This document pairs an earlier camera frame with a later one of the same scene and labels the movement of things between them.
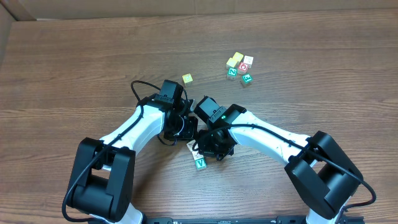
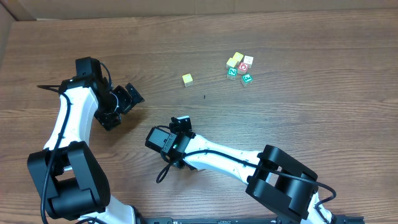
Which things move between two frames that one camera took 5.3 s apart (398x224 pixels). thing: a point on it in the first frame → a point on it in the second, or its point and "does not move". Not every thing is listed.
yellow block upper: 237,56 does not move
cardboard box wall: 22,10 does not move
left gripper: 182,131 → 130,98
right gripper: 213,149 → 181,124
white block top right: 248,60 does not move
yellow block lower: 232,62 does not move
